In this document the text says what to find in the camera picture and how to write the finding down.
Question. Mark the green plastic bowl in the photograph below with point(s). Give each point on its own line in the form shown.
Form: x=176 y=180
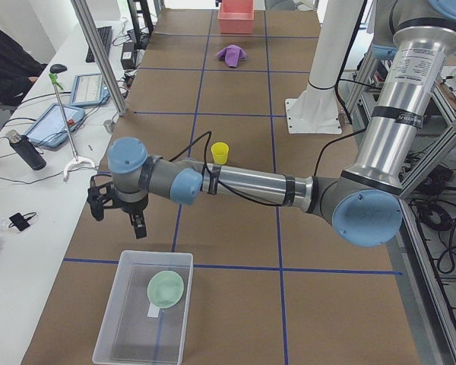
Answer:
x=165 y=289

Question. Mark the yellow plastic cup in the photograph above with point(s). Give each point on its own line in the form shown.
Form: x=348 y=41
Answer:
x=220 y=152

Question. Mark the near teach pendant tablet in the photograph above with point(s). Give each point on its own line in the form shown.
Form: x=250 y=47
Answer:
x=49 y=131

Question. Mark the purple cloth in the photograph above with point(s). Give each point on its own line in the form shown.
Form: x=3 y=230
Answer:
x=232 y=55

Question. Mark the aluminium frame post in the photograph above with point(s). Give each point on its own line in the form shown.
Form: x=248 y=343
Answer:
x=89 y=29

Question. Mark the teach pendant tablet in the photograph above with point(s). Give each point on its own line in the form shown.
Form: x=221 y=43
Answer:
x=49 y=131
x=88 y=90

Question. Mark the far teach pendant tablet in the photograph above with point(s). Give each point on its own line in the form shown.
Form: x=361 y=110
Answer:
x=88 y=90

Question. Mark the pink plastic bin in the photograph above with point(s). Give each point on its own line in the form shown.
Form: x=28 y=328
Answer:
x=236 y=16

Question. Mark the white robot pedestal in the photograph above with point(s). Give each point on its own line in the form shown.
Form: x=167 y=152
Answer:
x=315 y=110

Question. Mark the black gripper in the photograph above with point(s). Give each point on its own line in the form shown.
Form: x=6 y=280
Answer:
x=131 y=209

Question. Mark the clear plastic bin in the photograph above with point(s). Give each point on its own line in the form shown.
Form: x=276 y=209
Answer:
x=133 y=330

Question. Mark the person in black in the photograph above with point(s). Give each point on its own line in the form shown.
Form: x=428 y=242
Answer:
x=18 y=71

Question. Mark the black keyboard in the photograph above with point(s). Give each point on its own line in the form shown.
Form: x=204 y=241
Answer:
x=105 y=37

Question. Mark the black water bottle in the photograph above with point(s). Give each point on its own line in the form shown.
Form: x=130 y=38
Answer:
x=23 y=147

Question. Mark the small black device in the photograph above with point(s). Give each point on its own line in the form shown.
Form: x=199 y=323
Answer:
x=21 y=221

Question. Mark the black power adapter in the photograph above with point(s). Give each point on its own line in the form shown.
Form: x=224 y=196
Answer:
x=128 y=55

